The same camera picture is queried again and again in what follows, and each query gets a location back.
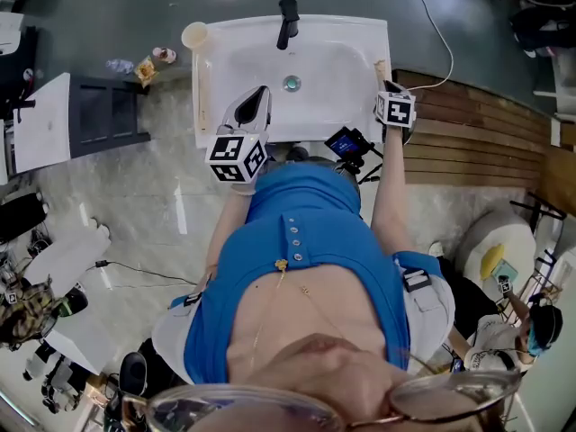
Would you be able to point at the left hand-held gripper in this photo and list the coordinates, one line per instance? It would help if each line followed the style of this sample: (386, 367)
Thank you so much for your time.
(229, 155)

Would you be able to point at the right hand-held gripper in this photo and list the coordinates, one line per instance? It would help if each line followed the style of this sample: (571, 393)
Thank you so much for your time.
(398, 110)

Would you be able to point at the beige cup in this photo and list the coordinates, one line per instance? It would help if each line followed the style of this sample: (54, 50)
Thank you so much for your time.
(195, 36)

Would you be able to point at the person's right forearm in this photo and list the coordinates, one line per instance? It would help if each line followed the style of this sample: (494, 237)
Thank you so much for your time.
(391, 187)

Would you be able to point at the person's left forearm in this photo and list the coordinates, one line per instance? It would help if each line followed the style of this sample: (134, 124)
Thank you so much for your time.
(231, 227)

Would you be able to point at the small black monitor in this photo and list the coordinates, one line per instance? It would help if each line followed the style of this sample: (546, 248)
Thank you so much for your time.
(346, 142)

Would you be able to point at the wooden slatted platform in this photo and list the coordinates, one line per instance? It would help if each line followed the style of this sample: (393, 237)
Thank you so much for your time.
(472, 137)

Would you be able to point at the white ceramic sink basin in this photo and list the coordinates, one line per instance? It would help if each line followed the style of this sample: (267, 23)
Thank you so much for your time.
(324, 61)
(42, 124)

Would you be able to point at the black faucet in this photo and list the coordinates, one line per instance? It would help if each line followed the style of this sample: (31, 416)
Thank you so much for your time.
(288, 20)
(24, 108)

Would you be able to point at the small brown drink bottle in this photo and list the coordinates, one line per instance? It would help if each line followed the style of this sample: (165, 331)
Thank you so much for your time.
(164, 55)

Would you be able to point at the person's blue shirt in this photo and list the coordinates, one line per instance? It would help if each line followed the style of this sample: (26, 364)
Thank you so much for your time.
(306, 232)

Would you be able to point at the clear water bottle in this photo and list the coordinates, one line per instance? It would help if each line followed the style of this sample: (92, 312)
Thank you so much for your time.
(119, 65)

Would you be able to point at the dark grey vanity cabinet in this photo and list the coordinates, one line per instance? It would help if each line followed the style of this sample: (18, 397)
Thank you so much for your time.
(108, 115)

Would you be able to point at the cream round chair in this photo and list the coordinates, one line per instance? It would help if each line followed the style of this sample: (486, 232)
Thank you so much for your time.
(472, 245)

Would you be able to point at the yellow cloth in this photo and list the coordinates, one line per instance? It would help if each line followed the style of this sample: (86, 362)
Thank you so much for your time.
(490, 261)

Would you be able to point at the teal box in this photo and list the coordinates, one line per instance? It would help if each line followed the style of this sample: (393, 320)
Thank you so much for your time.
(507, 270)

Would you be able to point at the black power adapter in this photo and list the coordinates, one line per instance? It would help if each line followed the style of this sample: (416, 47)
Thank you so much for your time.
(101, 263)

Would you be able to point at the white wrapped bundle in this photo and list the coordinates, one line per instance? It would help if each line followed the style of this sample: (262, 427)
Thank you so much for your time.
(67, 254)

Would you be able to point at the black rounded bag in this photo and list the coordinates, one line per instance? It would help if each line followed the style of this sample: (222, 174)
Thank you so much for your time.
(22, 216)

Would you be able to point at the black green hard-shell backpack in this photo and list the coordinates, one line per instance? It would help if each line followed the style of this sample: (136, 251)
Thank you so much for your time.
(74, 302)

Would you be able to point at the person's face and neck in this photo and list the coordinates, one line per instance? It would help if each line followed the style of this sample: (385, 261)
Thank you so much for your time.
(324, 376)

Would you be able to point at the person's black backpack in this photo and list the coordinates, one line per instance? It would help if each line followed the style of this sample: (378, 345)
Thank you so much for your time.
(134, 374)

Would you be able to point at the white slotted panel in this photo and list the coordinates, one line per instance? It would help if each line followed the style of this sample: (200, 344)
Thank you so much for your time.
(76, 344)

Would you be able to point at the person's glasses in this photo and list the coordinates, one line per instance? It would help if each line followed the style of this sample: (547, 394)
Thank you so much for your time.
(450, 398)

